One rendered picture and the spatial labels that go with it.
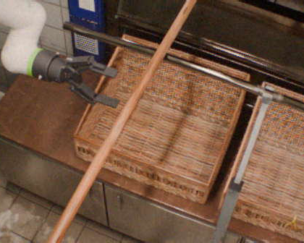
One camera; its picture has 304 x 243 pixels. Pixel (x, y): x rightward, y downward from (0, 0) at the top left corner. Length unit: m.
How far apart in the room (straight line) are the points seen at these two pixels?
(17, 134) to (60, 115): 0.21
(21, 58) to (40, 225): 1.23
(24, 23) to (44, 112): 0.76
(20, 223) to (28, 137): 0.61
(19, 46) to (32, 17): 0.10
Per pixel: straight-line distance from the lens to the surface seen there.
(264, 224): 2.01
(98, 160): 1.39
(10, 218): 2.72
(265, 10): 1.88
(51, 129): 2.24
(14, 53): 1.63
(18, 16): 1.59
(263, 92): 1.62
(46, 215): 2.69
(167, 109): 2.27
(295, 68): 2.01
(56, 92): 2.36
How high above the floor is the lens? 2.38
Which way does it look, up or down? 53 degrees down
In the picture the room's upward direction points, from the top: 2 degrees clockwise
